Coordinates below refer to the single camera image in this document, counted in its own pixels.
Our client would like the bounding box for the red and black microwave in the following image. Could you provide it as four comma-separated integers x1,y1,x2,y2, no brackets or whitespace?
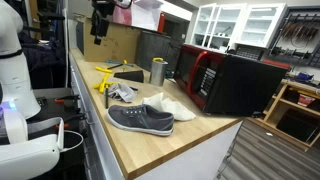
173,43,290,118

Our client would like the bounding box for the grey cloth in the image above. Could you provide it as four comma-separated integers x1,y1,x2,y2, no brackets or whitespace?
107,82,138,104

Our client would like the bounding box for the black wedge hex key stand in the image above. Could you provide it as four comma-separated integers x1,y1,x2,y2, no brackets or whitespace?
113,69,145,84

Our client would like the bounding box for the wooden shelf unit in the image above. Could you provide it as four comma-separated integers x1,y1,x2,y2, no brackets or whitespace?
248,78,320,153

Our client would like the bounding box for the large cardboard box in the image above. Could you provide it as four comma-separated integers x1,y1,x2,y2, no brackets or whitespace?
75,15,142,64

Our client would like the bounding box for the dark fabric chair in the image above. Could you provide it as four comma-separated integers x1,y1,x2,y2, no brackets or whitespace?
19,29,67,89

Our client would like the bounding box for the red upright bar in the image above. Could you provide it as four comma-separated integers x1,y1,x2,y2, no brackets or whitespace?
157,12,167,34

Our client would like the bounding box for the white glass-door cabinet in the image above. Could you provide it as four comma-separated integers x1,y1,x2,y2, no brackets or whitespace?
190,2,288,50

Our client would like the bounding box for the black clamp with orange tip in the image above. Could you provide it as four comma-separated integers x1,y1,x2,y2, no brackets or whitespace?
54,113,88,130
54,94,81,104

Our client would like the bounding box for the white cloth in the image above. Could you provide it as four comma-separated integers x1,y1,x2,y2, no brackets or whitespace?
142,92,197,122

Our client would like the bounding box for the black bin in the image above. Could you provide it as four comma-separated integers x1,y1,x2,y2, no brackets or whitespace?
275,108,319,144

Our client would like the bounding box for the blue object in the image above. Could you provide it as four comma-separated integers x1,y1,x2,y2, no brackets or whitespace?
295,71,315,83

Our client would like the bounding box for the pink sheet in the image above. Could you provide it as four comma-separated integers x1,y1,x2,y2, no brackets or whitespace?
112,3,133,26

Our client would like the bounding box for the red and white box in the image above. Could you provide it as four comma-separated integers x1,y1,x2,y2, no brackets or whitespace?
297,93,316,108

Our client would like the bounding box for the white headset cable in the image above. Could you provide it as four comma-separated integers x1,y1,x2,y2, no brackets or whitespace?
59,129,85,153

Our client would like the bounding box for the black perforated tray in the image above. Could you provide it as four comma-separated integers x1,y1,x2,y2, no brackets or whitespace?
234,44,267,62

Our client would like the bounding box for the black pegboard base plate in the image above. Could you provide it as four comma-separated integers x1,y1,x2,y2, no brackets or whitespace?
26,96,88,180

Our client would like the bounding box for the blue hand tool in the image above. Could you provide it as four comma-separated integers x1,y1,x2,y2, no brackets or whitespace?
105,59,134,68

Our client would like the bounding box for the thick yellow T-handle hex key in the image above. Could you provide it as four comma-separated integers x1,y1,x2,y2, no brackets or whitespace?
99,73,110,94
93,81,110,110

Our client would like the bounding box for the grey canvas sneaker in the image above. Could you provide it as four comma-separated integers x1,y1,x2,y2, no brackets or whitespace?
106,104,175,137

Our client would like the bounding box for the long yellow T-handle hex key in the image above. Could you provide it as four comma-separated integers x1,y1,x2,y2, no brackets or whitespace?
95,63,124,74

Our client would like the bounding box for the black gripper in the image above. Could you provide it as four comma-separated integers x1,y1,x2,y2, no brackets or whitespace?
89,9,110,46

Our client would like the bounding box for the silver cylindrical tin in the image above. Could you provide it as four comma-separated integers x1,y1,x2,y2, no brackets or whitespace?
148,59,169,87

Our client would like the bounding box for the black wall tool rack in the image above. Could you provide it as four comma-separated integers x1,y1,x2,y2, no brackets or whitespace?
268,5,320,69

